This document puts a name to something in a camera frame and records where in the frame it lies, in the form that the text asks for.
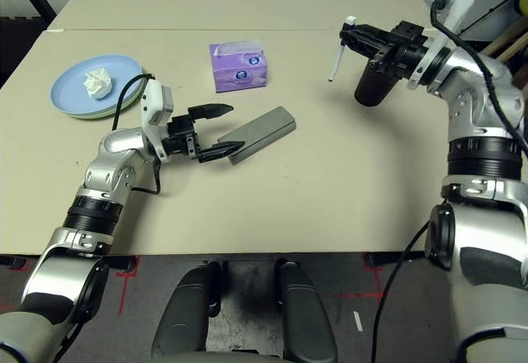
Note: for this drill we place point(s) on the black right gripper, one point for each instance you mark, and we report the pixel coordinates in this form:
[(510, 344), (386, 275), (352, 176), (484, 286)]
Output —
[(404, 49)]

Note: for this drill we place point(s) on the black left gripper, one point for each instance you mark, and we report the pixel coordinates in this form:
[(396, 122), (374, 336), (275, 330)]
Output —
[(181, 140)]

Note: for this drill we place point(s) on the white marker with blue cap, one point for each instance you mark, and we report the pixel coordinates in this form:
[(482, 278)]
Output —
[(339, 55)]

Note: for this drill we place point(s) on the grey glasses case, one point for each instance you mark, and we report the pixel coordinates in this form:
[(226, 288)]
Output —
[(260, 132)]

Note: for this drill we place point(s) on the white tissue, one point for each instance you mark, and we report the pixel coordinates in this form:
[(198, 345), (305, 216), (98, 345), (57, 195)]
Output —
[(98, 83)]

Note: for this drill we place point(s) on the blue plastic plate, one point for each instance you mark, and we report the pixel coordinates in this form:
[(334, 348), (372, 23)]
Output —
[(74, 90)]

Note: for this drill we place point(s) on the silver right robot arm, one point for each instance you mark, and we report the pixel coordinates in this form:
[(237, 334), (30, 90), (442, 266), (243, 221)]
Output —
[(474, 90)]

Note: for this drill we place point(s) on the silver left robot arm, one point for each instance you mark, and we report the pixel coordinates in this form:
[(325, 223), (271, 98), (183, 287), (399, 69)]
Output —
[(115, 144)]

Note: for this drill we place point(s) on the black plastic cup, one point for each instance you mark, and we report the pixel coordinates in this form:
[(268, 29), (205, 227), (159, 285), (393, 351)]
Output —
[(373, 82)]

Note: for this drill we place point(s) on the purple tissue box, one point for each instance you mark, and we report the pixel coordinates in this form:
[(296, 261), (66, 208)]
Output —
[(239, 72)]

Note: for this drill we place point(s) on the green plastic plate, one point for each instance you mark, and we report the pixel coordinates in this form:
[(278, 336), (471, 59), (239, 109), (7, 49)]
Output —
[(130, 109)]

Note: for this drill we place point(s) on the wooden rack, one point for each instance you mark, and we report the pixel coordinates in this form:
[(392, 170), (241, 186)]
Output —
[(509, 45)]

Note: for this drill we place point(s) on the black table foot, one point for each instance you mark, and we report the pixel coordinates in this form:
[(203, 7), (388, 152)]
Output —
[(12, 262), (387, 259), (123, 263)]

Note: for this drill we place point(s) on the yellow-green cushion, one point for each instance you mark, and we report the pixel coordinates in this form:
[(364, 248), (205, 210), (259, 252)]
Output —
[(523, 6)]

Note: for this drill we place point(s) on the grey left robot leg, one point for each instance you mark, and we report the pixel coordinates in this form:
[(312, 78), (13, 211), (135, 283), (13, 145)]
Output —
[(189, 313)]

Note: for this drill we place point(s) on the grey robot leg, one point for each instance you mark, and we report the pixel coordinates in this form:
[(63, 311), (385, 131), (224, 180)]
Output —
[(305, 313), (189, 313)]

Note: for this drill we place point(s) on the red floor tape cross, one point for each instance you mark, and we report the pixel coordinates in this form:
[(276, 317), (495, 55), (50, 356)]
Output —
[(367, 296), (122, 293)]

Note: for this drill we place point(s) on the white tape strip on table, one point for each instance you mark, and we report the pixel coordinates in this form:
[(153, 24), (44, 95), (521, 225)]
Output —
[(55, 31)]

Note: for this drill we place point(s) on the grey right robot leg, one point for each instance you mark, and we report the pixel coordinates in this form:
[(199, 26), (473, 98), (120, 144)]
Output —
[(305, 313)]

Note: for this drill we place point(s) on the black foam floor mats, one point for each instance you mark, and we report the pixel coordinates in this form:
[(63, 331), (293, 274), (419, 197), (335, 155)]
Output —
[(16, 41)]

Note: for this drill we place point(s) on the white floor tape strip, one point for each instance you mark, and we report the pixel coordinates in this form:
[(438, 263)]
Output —
[(357, 321)]

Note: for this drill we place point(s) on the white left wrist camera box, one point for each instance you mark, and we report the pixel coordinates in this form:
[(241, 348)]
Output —
[(154, 103)]

